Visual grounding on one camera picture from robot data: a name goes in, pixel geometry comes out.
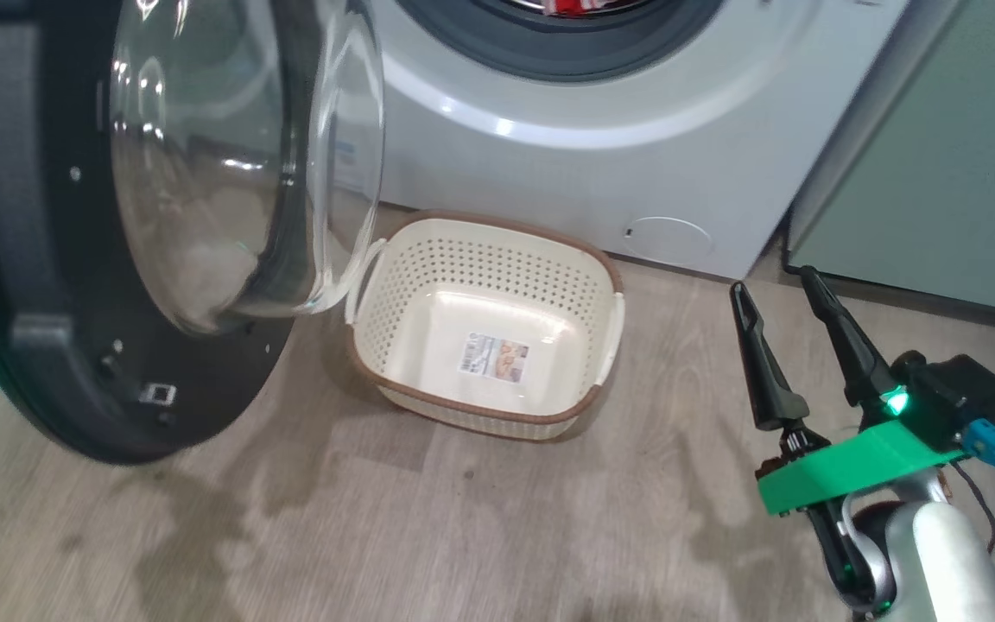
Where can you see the cream laundry basket brown rim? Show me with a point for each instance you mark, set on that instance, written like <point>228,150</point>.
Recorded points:
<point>497,250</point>

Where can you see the printed sticker inside basket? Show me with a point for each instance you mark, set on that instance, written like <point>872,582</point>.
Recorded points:
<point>495,356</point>

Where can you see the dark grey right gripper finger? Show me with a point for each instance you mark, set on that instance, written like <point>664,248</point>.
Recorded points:
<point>765,363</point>
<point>843,345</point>

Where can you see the grey-green cabinet beside washer filter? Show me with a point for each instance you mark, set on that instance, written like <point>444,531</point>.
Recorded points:
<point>938,155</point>

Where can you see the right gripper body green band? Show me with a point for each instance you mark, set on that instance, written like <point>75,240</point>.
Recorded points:
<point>860,466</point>

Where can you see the red garment white striped trim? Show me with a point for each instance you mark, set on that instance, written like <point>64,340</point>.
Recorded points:
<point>584,5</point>

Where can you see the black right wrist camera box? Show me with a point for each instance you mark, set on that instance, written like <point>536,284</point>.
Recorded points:
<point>955,393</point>

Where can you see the white front-load washing machine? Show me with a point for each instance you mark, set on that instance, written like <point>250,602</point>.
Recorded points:
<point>636,138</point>

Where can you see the black round glass washer door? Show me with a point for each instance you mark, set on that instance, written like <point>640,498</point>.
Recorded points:
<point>40,259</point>

